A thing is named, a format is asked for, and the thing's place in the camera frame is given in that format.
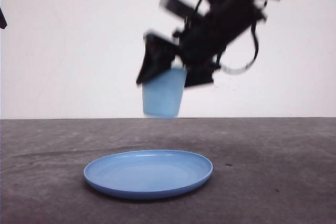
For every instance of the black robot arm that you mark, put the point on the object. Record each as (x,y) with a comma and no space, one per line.
(202,41)
(3,22)

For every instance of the blue plastic plate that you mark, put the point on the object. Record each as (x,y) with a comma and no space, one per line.
(148,174)

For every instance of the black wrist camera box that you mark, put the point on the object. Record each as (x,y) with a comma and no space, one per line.
(180,9)

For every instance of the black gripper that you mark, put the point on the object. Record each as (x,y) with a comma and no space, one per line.
(202,42)

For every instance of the light blue plastic cup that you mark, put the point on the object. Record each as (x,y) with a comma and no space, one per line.
(162,95)

